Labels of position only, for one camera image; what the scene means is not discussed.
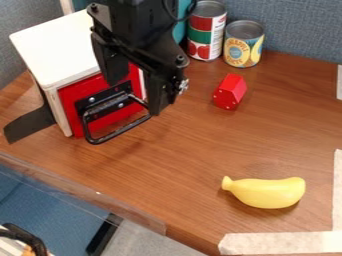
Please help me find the red block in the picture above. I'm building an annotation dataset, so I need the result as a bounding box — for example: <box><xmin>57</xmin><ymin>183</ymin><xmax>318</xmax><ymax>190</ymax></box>
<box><xmin>211</xmin><ymin>72</ymin><xmax>249</xmax><ymax>111</ymax></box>

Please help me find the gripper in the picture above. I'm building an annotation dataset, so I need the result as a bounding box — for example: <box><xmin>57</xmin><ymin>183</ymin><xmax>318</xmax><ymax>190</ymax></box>
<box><xmin>85</xmin><ymin>2</ymin><xmax>192</xmax><ymax>117</ymax></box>

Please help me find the red and green can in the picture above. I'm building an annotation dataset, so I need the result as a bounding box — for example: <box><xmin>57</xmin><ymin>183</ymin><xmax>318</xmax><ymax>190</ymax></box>
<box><xmin>185</xmin><ymin>0</ymin><xmax>229</xmax><ymax>63</ymax></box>

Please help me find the yellow toy banana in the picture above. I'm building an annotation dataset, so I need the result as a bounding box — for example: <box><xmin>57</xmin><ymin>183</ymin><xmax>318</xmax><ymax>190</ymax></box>
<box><xmin>220</xmin><ymin>175</ymin><xmax>309</xmax><ymax>210</ymax></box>

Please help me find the cabinet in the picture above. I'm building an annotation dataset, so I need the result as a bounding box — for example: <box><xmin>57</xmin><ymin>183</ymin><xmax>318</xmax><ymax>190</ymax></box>
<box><xmin>8</xmin><ymin>8</ymin><xmax>150</xmax><ymax>138</ymax></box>

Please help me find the yellow can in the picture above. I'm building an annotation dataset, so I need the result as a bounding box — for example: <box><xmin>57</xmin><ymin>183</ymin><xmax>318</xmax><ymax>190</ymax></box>
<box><xmin>221</xmin><ymin>19</ymin><xmax>268</xmax><ymax>69</ymax></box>

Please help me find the drawer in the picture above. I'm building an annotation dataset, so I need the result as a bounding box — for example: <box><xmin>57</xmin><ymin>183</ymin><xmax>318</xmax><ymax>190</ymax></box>
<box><xmin>56</xmin><ymin>62</ymin><xmax>154</xmax><ymax>146</ymax></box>

